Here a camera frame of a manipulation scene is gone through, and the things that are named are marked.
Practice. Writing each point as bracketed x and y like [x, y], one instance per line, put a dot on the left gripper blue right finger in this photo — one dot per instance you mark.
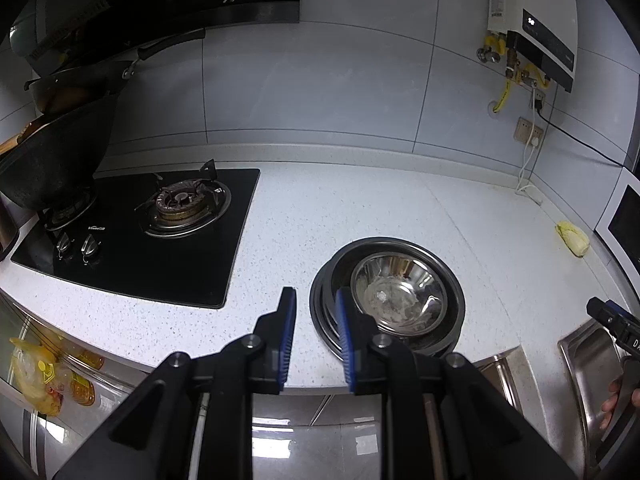
[362, 361]

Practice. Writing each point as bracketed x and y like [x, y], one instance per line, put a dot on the black range hood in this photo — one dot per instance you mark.
[50, 33]

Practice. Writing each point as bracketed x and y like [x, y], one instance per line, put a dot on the yellow napa cabbage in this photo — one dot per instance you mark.
[575, 239]

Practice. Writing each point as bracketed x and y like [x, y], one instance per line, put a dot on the person's right hand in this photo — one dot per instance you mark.
[608, 407]

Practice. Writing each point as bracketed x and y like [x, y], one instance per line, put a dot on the steel plate with sticker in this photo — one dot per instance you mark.
[387, 299]

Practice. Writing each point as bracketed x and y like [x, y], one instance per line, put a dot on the large steel bowl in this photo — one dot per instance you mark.
[397, 292]

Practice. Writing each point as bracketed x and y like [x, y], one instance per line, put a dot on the stainless steel sink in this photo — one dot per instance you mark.
[589, 362]

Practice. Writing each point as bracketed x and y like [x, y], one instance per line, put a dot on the black wok pan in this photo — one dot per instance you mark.
[57, 153]

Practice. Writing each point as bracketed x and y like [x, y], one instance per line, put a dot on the small steel bowl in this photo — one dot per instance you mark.
[403, 293]

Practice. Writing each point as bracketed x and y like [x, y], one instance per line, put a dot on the white gas water heater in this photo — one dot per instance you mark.
[544, 31]

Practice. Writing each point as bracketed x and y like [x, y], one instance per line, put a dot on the wall power socket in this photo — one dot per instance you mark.
[527, 133]

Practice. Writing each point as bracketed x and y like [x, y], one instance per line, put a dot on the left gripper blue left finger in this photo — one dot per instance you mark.
[276, 333]

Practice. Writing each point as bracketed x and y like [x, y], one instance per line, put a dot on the white microwave oven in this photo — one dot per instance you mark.
[619, 226]

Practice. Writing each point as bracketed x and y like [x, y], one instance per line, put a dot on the yellow plastic bag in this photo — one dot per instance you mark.
[39, 376]

